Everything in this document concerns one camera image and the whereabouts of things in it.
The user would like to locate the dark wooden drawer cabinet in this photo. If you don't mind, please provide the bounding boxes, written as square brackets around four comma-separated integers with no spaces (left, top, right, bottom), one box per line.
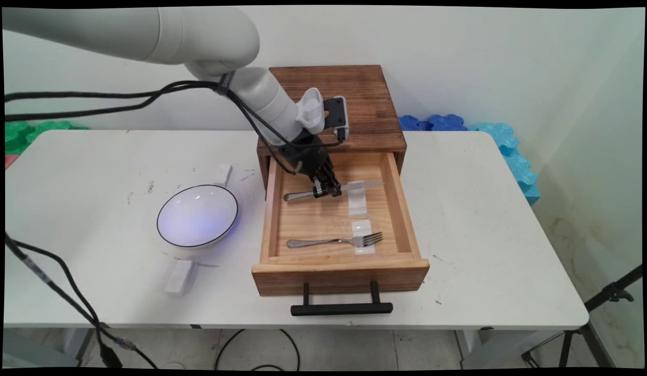
[257,65,407,202]

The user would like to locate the white table leg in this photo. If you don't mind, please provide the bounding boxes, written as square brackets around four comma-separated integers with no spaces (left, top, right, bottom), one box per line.
[62,328,94,362]
[454,329,517,369]

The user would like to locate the blue foam mat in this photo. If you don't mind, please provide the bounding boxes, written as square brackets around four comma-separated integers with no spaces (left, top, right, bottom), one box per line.
[427,114,468,132]
[398,115,430,132]

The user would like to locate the black cable with plug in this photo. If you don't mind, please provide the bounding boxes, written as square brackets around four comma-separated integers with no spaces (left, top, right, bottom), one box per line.
[4,232,121,369]

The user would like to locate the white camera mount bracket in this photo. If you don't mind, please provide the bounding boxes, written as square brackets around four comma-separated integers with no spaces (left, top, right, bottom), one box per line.
[296,88,325,134]

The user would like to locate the light wooden drawer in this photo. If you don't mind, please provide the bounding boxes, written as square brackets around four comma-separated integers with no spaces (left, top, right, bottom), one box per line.
[251,151,430,297]

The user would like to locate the green foam mat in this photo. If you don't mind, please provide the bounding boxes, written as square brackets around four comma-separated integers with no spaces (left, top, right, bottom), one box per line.
[5,121,36,155]
[26,121,89,143]

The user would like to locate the cyan foam mat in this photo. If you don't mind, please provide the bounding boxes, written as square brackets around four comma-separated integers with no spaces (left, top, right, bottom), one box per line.
[467,123,541,206]

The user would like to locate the white bowl with black rim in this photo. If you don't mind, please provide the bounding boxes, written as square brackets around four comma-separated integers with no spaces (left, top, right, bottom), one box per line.
[156,184,239,248]

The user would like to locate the black floor cable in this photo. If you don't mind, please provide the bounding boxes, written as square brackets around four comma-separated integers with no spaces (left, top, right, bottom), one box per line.
[215,329,301,371]

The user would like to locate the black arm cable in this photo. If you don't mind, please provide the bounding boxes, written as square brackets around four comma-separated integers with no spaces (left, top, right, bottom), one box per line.
[4,81,301,175]
[4,80,348,147]

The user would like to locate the silver table knife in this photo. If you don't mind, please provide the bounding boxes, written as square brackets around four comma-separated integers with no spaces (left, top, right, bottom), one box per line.
[283,181,385,203]

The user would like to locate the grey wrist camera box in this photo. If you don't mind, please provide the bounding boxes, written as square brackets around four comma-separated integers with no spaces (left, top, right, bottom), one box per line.
[323,97,350,143]

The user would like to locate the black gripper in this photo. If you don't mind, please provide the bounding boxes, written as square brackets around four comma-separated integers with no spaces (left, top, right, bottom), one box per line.
[279,135,342,199]

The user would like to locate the black tripod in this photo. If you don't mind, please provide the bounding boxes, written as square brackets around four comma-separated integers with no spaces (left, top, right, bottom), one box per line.
[521,264,644,369]

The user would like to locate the silver fork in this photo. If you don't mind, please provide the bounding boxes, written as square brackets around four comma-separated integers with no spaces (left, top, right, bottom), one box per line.
[287,232,384,249]

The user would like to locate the black drawer handle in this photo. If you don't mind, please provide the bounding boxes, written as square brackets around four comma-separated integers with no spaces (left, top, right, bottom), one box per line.
[291,281,394,316]

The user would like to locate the black cable with grey connector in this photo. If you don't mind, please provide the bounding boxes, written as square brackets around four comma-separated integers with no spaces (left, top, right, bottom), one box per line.
[10,240,159,369]

